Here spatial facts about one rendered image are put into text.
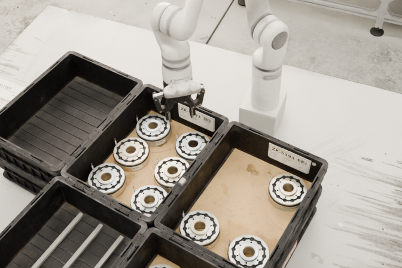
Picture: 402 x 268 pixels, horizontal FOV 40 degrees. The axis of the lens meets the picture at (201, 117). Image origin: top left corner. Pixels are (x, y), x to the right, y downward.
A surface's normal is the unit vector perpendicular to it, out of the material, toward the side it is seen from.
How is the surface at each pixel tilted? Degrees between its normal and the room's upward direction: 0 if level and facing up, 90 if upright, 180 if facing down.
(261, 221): 0
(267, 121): 90
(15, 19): 0
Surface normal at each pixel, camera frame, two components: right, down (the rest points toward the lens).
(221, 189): -0.02, -0.67
